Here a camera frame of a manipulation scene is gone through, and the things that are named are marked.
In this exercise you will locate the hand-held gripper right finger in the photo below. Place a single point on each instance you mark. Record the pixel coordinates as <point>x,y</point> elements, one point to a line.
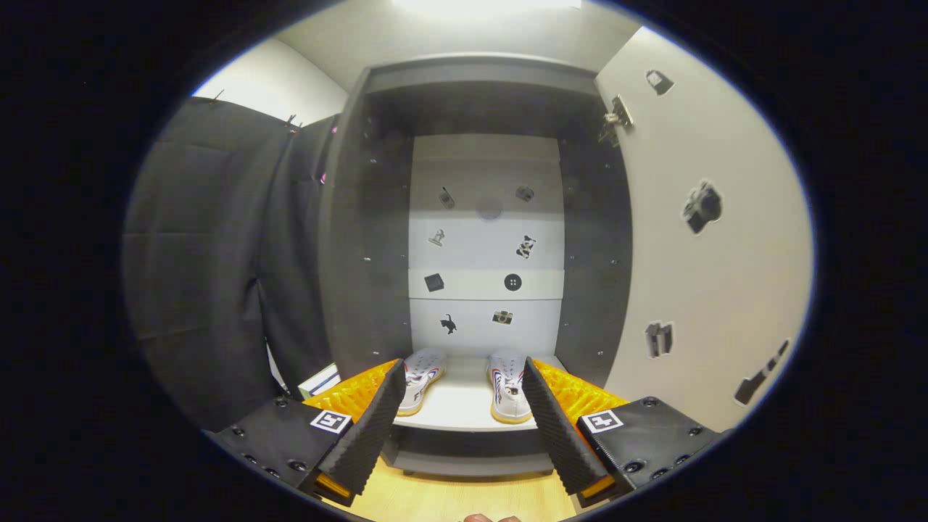
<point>557,435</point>

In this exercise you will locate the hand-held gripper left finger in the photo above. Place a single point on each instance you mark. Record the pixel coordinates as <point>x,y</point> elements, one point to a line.
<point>373,428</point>

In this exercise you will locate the white canvas shoe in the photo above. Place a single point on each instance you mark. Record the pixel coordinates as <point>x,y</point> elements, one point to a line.
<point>424,370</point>
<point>507,384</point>

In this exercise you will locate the dark grey shoe cabinet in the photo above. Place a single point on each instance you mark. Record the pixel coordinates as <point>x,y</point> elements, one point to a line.
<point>362,254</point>

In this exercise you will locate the metal door hinge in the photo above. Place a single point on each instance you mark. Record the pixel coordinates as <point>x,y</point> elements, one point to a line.
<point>618,116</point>

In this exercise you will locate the white book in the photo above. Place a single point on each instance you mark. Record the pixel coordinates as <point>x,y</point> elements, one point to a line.
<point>326,375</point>

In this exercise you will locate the blue book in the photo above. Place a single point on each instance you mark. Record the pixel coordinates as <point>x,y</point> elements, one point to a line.
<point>308,388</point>

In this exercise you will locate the large ceiling light panel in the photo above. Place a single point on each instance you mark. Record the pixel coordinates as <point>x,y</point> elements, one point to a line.
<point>486,6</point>

